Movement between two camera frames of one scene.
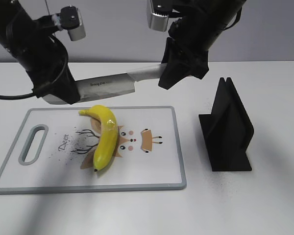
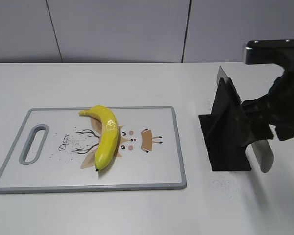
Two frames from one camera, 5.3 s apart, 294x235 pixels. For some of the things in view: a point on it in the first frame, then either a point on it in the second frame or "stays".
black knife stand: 227,130 stays
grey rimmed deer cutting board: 57,149 stays
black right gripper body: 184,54 → 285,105
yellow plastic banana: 108,138 stays
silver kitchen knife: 98,87 → 261,150
